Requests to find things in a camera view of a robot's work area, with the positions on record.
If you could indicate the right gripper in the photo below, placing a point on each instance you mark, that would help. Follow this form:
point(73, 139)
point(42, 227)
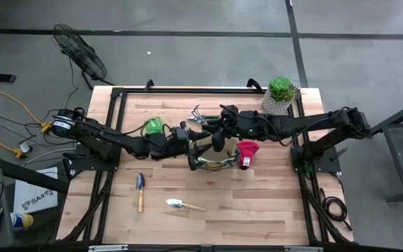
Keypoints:
point(236, 122)

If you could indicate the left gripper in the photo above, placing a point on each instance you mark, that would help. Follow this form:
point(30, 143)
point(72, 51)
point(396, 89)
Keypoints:
point(180, 143)

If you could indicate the beige green gardening bag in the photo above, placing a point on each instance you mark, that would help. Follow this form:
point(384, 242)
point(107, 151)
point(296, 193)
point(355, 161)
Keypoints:
point(229, 150)

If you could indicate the red gardening glove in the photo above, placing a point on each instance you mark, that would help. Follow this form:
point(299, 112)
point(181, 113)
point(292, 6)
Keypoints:
point(247, 148)

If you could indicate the green spray bottle white head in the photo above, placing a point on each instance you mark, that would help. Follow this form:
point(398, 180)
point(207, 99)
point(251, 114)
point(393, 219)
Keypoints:
point(153, 125)

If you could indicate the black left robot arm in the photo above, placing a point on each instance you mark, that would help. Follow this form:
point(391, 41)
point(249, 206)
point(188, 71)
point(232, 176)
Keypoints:
point(117, 134)

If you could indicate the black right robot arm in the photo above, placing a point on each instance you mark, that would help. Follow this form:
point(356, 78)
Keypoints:
point(310, 122)

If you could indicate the black table-edge hook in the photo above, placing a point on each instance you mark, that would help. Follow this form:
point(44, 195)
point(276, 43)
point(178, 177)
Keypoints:
point(254, 84)
point(149, 84)

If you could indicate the succulent in white patterned pot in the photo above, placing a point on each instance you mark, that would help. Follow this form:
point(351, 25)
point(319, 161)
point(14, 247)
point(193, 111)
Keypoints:
point(280, 89)

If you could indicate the yellow power plug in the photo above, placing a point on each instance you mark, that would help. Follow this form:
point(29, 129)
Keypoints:
point(47, 127)

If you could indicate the black floor fan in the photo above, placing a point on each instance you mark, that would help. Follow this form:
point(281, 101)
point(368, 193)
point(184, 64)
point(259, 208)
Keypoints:
point(79, 52)

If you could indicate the white printed cardboard box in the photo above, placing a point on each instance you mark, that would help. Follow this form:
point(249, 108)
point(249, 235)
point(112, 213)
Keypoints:
point(35, 190)

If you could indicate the black slanted desk beam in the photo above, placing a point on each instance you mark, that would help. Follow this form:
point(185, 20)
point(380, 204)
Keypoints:
point(30, 174)

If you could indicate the small yellow blue object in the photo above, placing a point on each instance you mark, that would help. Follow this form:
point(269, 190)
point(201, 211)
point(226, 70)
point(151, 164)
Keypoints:
point(24, 220)

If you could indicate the black metal rig frame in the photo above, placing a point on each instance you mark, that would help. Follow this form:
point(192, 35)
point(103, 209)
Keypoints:
point(222, 91)

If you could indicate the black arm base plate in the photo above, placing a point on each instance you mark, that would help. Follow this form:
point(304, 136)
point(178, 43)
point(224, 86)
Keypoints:
point(82, 166)
point(332, 167)

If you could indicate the black metal desk frame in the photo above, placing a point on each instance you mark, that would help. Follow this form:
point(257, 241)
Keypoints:
point(402, 175)

